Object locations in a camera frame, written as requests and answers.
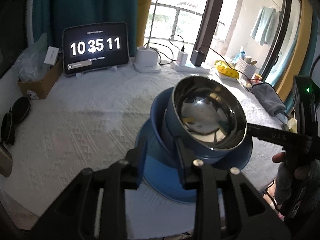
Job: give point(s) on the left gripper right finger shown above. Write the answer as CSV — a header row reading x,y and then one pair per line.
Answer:
x,y
185,158

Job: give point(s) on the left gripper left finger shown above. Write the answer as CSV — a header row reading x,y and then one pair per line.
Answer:
x,y
135,169

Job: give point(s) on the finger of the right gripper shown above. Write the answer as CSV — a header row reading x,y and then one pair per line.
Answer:
x,y
260,132

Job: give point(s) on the small steel blue bowl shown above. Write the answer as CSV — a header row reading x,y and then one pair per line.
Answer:
x,y
206,116

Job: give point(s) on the person's right hand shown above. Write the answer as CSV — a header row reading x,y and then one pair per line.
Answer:
x,y
300,173

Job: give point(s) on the grey folded cloth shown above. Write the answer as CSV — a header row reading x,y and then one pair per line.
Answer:
x,y
269,99

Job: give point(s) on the white woven basket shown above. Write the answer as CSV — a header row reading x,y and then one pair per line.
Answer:
x,y
245,69

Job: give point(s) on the yellow bag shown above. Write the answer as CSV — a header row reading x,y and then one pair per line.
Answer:
x,y
223,68

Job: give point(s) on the hanging teal towel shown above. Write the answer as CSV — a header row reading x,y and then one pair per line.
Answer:
x,y
263,28

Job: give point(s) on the white desk lamp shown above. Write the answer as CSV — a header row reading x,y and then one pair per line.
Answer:
x,y
147,59

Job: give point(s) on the black power adapter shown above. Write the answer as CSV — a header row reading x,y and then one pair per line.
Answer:
x,y
197,58

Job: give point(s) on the cardboard box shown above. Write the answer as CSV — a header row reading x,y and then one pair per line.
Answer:
x,y
40,89

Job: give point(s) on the black sunglasses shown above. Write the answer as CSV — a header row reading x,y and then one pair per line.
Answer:
x,y
16,114

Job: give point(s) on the tablet showing clock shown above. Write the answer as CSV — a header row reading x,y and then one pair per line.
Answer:
x,y
90,47

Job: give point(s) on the white small box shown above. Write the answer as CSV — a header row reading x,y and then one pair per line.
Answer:
x,y
51,56

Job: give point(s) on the teal curtain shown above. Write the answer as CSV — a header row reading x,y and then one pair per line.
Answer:
x,y
53,16

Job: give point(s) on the white charger with cable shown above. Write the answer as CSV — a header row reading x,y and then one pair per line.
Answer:
x,y
182,55

